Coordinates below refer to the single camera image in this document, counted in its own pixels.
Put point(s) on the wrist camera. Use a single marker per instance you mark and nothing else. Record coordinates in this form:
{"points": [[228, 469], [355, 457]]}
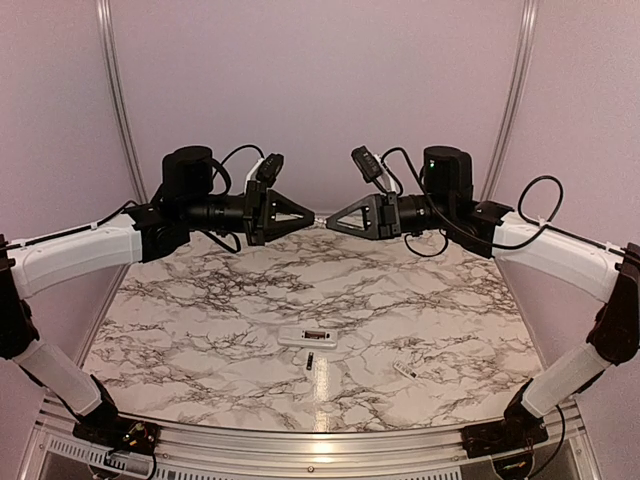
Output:
{"points": [[265, 171], [375, 171]]}

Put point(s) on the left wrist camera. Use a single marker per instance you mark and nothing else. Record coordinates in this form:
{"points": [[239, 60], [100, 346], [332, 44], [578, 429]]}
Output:
{"points": [[265, 171]]}

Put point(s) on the front aluminium frame rail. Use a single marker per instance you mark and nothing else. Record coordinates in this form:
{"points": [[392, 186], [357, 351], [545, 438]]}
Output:
{"points": [[202, 452]]}

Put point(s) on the left aluminium frame post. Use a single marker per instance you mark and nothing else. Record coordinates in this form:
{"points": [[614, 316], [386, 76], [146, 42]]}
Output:
{"points": [[117, 94]]}

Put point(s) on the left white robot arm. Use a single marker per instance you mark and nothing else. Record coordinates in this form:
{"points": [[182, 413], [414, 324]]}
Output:
{"points": [[194, 196]]}

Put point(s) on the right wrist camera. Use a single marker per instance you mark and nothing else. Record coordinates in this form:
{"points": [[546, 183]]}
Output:
{"points": [[375, 171]]}

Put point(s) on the black AAA battery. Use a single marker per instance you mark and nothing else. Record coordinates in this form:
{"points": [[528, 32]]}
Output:
{"points": [[310, 361]]}

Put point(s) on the white remote control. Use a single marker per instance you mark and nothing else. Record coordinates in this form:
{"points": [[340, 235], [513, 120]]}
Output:
{"points": [[307, 338]]}

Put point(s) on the white battery cover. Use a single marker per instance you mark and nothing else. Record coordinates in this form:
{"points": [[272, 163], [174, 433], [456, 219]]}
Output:
{"points": [[404, 370]]}

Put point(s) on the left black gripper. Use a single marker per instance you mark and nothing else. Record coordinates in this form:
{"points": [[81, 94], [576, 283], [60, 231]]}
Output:
{"points": [[262, 206]]}

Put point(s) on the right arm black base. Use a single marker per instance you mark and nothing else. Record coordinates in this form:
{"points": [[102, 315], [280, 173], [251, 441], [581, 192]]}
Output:
{"points": [[517, 429]]}

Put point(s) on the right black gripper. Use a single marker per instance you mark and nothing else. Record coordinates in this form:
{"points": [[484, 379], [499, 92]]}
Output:
{"points": [[377, 210]]}

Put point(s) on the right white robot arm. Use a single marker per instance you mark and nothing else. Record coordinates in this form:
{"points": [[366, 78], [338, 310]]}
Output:
{"points": [[496, 231]]}

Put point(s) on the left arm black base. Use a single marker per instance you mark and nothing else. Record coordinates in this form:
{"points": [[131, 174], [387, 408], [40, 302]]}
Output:
{"points": [[116, 432]]}

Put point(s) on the right aluminium frame post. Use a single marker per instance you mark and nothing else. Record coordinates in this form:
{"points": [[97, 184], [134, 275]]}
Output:
{"points": [[515, 93]]}

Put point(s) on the aluminium frame post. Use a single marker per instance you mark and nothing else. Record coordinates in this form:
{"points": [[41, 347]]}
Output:
{"points": [[117, 94], [515, 93]]}

